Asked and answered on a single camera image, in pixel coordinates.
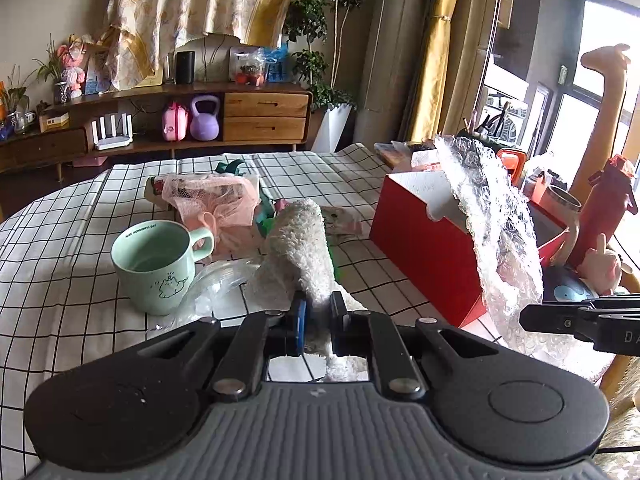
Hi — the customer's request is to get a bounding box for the pink plush doll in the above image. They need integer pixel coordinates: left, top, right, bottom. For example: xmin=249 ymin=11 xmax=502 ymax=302
xmin=55 ymin=35 xmax=87 ymax=100

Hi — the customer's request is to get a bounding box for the white wifi router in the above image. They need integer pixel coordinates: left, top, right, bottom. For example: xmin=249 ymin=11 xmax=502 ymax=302
xmin=91 ymin=113 xmax=134 ymax=151

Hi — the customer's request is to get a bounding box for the red water bottle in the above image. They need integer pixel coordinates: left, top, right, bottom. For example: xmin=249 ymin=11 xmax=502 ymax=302
xmin=567 ymin=155 xmax=638 ymax=269

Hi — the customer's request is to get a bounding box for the white plant pot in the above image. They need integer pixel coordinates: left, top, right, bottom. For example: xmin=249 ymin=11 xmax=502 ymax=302
xmin=311 ymin=104 xmax=352 ymax=153

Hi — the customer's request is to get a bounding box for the dark blue whale toy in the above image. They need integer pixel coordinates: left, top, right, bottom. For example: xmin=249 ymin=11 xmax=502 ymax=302
xmin=542 ymin=266 xmax=598 ymax=302

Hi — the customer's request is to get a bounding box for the checkered white tablecloth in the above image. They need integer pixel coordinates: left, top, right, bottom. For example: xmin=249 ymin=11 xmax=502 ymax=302
xmin=0 ymin=142 xmax=501 ymax=480

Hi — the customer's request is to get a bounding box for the tall green potted plant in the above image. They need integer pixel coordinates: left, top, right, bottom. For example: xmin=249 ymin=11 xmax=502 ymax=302
xmin=282 ymin=0 xmax=364 ymax=110

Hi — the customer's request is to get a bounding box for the giraffe plush toy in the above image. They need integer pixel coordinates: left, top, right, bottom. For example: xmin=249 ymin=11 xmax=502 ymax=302
xmin=570 ymin=44 xmax=630 ymax=205

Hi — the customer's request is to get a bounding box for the snack bag on cabinet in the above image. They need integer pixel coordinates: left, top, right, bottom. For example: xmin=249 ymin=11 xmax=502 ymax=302
xmin=229 ymin=46 xmax=266 ymax=87

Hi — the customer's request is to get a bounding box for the floral cloth covering TV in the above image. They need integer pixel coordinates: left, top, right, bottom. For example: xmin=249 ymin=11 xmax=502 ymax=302
xmin=101 ymin=0 xmax=291 ymax=91

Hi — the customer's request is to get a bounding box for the pink mesh fabric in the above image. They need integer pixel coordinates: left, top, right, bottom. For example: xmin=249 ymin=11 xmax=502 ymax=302
xmin=150 ymin=174 xmax=260 ymax=257

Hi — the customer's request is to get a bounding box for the printed small fabric pouch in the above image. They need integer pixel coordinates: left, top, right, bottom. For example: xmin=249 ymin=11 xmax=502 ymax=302
xmin=320 ymin=206 xmax=362 ymax=236

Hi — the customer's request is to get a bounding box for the wooden TV cabinet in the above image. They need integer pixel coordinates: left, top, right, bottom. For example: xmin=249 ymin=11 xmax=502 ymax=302
xmin=1 ymin=82 xmax=312 ymax=174

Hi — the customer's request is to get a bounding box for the white fluffy towel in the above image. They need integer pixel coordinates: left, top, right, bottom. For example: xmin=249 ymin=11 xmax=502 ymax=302
xmin=247 ymin=200 xmax=367 ymax=382

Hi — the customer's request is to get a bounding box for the purple kettlebell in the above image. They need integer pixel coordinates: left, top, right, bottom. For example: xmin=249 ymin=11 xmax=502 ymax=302
xmin=190 ymin=96 xmax=220 ymax=142

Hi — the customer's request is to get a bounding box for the pink toy case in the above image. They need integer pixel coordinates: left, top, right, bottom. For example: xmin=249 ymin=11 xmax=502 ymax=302
xmin=163 ymin=102 xmax=189 ymax=142

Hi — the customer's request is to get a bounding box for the blue plastic bag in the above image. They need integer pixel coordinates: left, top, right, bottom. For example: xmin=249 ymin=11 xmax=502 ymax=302
xmin=262 ymin=44 xmax=290 ymax=84

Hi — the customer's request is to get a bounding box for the bubble wrap sheet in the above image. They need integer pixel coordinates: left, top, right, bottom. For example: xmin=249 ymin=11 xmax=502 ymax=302
xmin=435 ymin=136 xmax=613 ymax=382

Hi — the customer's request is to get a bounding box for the pink bunny plush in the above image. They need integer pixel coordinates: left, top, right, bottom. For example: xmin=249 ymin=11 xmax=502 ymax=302
xmin=577 ymin=233 xmax=632 ymax=296

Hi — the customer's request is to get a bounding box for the Christmas Santa cloth bag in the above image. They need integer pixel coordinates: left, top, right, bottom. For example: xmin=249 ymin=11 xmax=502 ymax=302
xmin=143 ymin=159 xmax=276 ymax=238

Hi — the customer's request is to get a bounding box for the yellow curtain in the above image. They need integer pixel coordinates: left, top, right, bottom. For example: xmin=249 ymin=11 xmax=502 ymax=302
xmin=399 ymin=0 xmax=458 ymax=143

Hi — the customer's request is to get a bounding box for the steel tumbler cup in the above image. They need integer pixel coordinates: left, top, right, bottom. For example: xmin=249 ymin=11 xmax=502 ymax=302
xmin=539 ymin=185 xmax=582 ymax=266

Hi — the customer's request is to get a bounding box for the mint green mug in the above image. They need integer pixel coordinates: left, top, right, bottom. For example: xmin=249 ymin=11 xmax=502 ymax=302
xmin=111 ymin=220 xmax=215 ymax=316

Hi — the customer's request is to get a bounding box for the red cardboard box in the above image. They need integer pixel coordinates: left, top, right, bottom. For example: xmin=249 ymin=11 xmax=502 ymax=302
xmin=370 ymin=170 xmax=485 ymax=327

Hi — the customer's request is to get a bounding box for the green sponge block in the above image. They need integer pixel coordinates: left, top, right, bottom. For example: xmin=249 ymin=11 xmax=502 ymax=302
xmin=328 ymin=246 xmax=340 ymax=283

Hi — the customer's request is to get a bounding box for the black cylinder speaker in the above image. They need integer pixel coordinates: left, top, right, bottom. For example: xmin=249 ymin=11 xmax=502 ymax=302
xmin=175 ymin=51 xmax=195 ymax=84

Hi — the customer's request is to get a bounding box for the orange plastic stool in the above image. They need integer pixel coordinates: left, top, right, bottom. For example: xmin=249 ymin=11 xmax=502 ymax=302
xmin=497 ymin=148 xmax=527 ymax=188

